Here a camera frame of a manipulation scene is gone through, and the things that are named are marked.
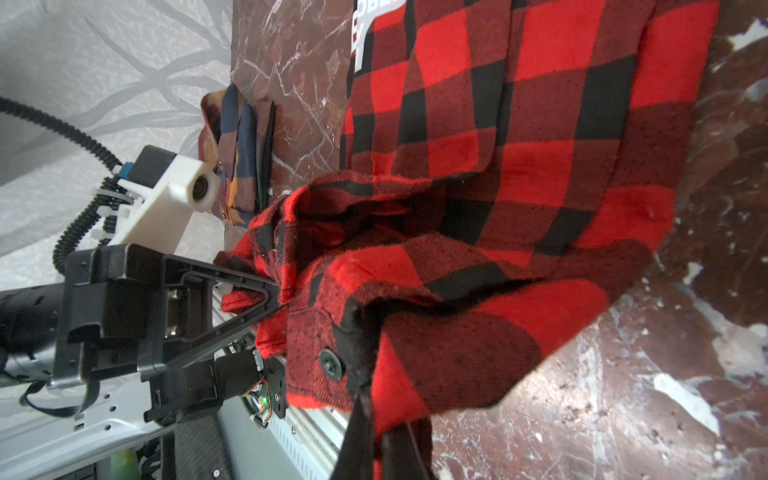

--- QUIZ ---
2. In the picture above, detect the red black plaid shirt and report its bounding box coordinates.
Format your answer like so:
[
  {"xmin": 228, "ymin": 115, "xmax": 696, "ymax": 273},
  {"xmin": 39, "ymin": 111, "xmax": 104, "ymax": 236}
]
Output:
[{"xmin": 217, "ymin": 1, "xmax": 719, "ymax": 479}]

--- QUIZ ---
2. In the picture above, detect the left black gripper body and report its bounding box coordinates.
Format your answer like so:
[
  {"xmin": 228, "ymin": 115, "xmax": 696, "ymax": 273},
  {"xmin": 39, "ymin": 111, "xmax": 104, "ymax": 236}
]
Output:
[{"xmin": 50, "ymin": 244, "xmax": 198, "ymax": 389}]

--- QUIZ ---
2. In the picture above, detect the folded multicolour plaid shirt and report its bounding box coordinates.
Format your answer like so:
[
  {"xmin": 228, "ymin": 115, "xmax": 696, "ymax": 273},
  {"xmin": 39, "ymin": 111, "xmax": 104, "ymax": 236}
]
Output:
[{"xmin": 198, "ymin": 84, "xmax": 277, "ymax": 228}]

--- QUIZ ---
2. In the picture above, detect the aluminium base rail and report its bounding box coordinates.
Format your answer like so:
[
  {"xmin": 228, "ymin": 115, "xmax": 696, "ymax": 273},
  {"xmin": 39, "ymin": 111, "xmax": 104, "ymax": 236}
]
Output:
[{"xmin": 0, "ymin": 383, "xmax": 349, "ymax": 480}]

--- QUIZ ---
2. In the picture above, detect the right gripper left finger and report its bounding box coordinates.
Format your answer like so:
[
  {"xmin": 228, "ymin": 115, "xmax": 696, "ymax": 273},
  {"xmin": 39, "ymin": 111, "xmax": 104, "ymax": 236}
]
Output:
[{"xmin": 330, "ymin": 386, "xmax": 375, "ymax": 480}]

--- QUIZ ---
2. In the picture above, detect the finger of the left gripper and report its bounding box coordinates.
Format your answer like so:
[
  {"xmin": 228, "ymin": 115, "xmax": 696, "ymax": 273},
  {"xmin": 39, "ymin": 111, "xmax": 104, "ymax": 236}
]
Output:
[{"xmin": 161, "ymin": 255, "xmax": 281, "ymax": 366}]

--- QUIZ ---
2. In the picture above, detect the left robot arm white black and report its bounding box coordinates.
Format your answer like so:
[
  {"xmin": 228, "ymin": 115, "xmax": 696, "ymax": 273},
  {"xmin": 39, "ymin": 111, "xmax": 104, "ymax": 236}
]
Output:
[{"xmin": 1, "ymin": 244, "xmax": 280, "ymax": 479}]

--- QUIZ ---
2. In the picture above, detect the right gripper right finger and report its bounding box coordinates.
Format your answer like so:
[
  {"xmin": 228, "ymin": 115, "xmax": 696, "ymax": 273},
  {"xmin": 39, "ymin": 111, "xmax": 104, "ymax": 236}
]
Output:
[{"xmin": 381, "ymin": 419, "xmax": 435, "ymax": 480}]

